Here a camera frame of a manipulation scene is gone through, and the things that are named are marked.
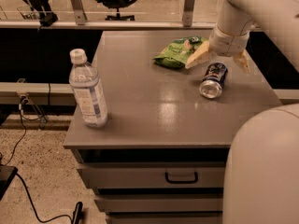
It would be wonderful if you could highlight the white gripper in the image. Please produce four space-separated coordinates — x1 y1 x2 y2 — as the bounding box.
185 27 250 74

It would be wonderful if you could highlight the blue pepsi can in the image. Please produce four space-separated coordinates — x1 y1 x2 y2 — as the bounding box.
199 63 228 99

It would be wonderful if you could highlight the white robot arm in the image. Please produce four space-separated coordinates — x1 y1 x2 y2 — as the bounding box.
209 0 299 224

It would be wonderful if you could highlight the green chip bag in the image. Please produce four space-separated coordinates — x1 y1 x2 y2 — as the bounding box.
154 35 207 69

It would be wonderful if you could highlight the grey drawer cabinet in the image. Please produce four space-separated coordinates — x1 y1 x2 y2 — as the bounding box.
63 30 283 224

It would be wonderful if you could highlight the clear plastic water bottle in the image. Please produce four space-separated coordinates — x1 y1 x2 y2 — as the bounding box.
69 49 108 127

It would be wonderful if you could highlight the top grey drawer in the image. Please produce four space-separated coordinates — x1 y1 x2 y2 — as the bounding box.
77 162 224 189

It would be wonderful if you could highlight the grey drawer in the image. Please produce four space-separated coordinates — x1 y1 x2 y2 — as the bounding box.
77 162 224 189
94 194 222 213
106 213 222 224

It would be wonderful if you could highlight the black power adapter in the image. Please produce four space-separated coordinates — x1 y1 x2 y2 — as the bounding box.
39 13 58 27

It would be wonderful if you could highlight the middle grey drawer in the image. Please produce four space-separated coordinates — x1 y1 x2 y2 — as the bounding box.
94 194 222 213

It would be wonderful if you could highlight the bottom grey drawer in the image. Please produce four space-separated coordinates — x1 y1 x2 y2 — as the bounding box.
106 213 222 224

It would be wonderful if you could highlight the black plug on floor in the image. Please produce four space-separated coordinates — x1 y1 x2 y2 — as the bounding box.
71 202 83 224

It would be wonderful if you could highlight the black device on floor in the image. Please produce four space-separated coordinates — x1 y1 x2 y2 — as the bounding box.
0 165 18 201

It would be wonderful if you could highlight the middle metal bracket post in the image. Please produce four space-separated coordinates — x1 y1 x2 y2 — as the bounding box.
182 0 195 27

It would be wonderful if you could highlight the metal bracket post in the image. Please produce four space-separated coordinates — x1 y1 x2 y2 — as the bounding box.
182 0 195 27
70 0 87 25

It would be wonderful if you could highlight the black drawer handle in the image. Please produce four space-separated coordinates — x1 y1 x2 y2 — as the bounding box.
164 172 199 185

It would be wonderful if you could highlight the left metal bracket post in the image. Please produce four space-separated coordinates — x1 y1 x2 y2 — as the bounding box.
70 0 87 25

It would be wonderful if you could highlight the wall power outlet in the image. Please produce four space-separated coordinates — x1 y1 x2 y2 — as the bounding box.
19 93 29 110

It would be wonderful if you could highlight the black floor cable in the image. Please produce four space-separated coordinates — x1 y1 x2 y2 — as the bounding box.
15 172 74 224

